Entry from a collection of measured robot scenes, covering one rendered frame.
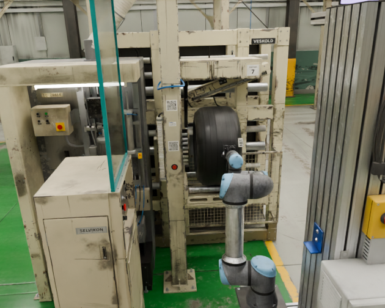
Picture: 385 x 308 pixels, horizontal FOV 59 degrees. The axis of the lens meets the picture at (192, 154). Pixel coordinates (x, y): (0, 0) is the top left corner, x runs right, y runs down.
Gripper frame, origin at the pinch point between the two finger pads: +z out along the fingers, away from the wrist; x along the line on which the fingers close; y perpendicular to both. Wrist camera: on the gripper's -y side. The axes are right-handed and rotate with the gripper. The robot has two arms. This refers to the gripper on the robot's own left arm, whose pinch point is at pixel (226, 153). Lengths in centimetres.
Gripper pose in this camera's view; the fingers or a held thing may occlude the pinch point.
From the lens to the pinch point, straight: 222.8
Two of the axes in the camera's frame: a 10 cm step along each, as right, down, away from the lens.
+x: -10.0, 0.5, -0.6
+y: -0.3, -9.8, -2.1
